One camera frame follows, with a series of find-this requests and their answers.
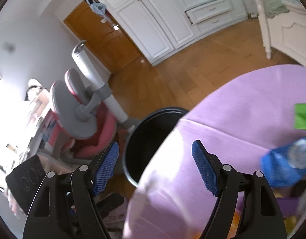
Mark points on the white panelled wardrobe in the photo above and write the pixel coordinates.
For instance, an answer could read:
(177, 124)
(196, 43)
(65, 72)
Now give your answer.
(163, 17)

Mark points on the purple tablecloth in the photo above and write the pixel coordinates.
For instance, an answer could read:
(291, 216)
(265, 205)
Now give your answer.
(230, 109)

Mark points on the pink white desk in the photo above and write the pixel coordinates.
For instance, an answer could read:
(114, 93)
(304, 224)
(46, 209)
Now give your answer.
(47, 129)

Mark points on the green snack packet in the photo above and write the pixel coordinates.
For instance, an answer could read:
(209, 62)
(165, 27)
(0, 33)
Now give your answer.
(303, 117)

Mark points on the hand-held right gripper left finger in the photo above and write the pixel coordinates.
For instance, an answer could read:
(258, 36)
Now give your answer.
(105, 169)

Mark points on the white grey standing appliance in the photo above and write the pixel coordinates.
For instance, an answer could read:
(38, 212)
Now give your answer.
(90, 69)

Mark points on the pink grey desk chair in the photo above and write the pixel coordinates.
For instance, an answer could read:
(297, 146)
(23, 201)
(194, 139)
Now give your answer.
(66, 97)

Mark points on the blue snack packet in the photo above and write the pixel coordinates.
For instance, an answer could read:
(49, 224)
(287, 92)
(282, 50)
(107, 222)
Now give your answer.
(277, 166)

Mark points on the pale green cloth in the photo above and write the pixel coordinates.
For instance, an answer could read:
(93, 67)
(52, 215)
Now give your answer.
(274, 6)

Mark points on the brown wooden door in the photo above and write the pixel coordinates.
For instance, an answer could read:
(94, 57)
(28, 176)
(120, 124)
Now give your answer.
(100, 37)

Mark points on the light blue hanging bag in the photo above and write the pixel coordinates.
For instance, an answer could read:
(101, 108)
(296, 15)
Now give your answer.
(97, 7)

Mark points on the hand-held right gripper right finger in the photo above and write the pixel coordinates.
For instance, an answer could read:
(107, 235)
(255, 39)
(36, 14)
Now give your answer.
(205, 169)

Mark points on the white bed frame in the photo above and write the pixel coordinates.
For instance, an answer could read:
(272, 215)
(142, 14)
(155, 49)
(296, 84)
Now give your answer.
(292, 32)

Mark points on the yellow snack wrapper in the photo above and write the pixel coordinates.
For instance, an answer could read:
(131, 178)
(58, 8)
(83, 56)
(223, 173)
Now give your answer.
(291, 226)

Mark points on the black round trash bin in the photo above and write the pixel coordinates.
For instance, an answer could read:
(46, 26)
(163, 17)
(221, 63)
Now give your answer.
(148, 142)

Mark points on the white cap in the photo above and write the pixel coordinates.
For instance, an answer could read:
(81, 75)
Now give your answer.
(33, 87)

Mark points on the purple packet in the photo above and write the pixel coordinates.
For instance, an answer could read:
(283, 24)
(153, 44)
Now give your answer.
(288, 205)

